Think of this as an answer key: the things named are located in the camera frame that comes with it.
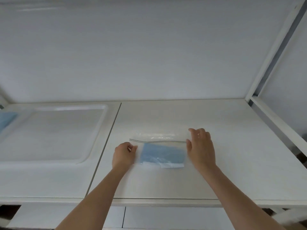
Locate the person's right forearm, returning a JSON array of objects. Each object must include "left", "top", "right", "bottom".
[{"left": 195, "top": 163, "right": 286, "bottom": 230}]

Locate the person's left forearm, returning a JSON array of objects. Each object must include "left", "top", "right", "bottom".
[{"left": 55, "top": 163, "right": 132, "bottom": 230}]

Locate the white plastic tray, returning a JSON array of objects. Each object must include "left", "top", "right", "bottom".
[{"left": 0, "top": 104, "right": 108, "bottom": 165}]

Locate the blue folded cloth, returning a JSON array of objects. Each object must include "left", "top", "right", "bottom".
[{"left": 140, "top": 143, "right": 187, "bottom": 168}]

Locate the person's left hand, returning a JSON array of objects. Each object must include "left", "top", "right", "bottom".
[{"left": 112, "top": 142, "right": 138, "bottom": 170}]

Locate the white metal frame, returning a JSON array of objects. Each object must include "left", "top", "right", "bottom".
[{"left": 245, "top": 0, "right": 307, "bottom": 158}]

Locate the clear zip plastic bag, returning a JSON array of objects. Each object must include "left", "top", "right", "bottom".
[{"left": 129, "top": 133, "right": 192, "bottom": 169}]

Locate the person's right hand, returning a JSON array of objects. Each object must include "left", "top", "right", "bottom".
[{"left": 186, "top": 128, "right": 216, "bottom": 171}]

